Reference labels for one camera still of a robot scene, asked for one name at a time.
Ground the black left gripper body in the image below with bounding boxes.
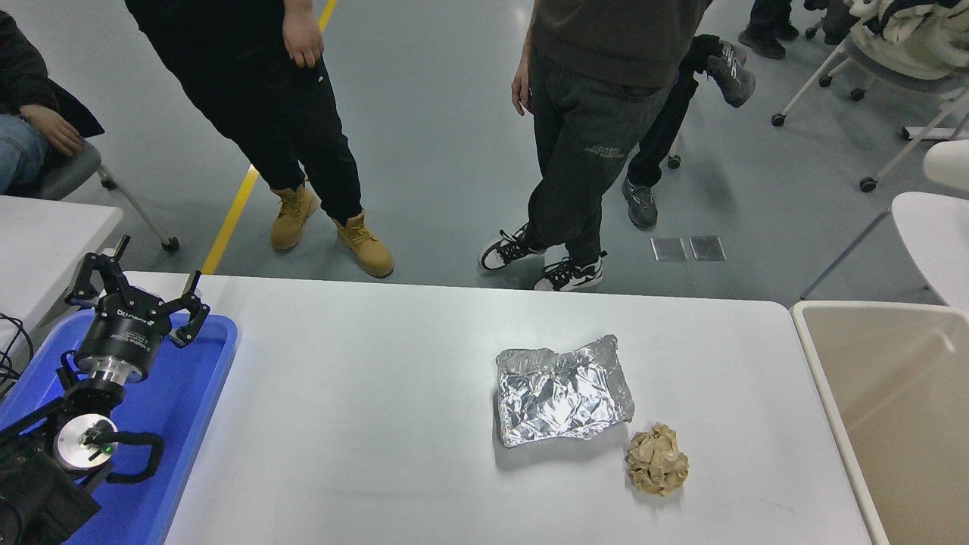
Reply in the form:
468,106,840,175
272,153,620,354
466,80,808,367
74,295,170,374

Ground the silver foil tray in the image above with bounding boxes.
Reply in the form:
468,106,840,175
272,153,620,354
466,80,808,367
494,335,637,449

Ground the person's hand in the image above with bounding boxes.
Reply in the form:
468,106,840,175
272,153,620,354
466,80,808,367
20,103,83,156

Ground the person's left hand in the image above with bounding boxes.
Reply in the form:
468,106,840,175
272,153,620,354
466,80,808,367
282,6,326,70

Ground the person's right hand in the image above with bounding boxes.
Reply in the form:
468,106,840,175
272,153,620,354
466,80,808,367
511,59,535,117

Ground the white side table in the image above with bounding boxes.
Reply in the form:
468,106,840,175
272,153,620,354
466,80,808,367
0,195,124,357

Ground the blue plastic tray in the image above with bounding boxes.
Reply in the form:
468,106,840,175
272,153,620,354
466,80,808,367
0,310,239,545

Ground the grey wheeled chair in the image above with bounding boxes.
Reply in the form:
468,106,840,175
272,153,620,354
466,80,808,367
30,139,180,253

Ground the person in tan boots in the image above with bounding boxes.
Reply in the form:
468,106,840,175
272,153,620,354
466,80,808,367
125,0,395,279

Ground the seated person in black jacket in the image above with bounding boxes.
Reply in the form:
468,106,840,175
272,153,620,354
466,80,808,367
0,9,105,196

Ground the person in black-white sneakers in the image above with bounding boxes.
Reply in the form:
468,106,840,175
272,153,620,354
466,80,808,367
478,0,712,294

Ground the crumpled tan paper ball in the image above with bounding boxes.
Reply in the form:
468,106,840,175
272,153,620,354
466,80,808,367
625,422,690,498

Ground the person in grey sneakers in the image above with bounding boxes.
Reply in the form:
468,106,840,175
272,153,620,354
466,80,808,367
622,34,758,232

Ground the person in black shoes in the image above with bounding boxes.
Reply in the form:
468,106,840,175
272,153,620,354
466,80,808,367
738,0,801,61

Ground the large pale bin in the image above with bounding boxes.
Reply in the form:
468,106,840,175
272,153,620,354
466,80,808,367
790,300,969,545

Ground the white round table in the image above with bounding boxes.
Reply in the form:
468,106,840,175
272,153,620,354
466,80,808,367
800,191,969,311

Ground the white wheeled chair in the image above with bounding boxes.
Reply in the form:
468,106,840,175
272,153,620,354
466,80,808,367
771,34,969,194

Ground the cream coat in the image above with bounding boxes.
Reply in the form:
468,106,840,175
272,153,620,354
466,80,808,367
846,0,969,83

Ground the black cable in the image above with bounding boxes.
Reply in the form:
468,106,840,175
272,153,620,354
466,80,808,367
0,314,35,398

